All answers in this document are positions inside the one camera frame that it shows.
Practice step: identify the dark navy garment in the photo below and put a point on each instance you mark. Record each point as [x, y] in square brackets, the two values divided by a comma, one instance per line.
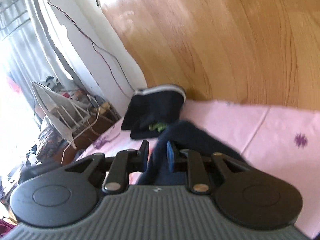
[182, 135]

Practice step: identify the pink floral bed sheet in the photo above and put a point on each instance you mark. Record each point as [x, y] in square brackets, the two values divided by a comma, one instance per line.
[283, 142]

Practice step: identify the black folded garment white stripe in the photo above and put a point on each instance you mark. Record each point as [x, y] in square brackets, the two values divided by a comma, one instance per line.
[151, 110]

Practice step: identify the wooden headboard panel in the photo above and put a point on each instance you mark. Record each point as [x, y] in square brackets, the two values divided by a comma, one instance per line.
[246, 51]

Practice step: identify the white wire rack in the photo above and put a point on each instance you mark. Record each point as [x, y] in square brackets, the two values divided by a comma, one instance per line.
[70, 117]

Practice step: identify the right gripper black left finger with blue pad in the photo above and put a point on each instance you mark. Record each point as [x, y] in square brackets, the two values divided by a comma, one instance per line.
[122, 165]

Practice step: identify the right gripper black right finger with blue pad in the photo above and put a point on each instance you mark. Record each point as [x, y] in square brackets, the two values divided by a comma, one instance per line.
[190, 162]

